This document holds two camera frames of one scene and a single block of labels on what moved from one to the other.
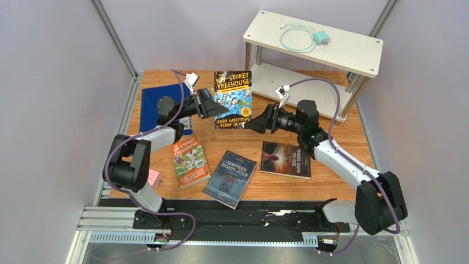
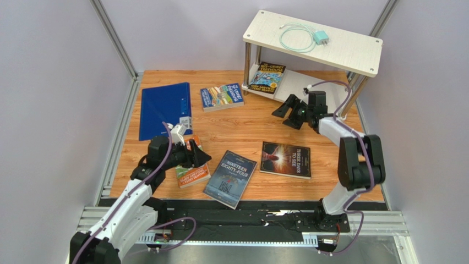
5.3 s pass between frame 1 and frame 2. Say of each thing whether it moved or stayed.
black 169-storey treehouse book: moved
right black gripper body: moved
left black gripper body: moved
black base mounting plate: stayed
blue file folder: stayed
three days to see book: stayed
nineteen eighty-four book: stayed
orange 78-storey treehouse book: stayed
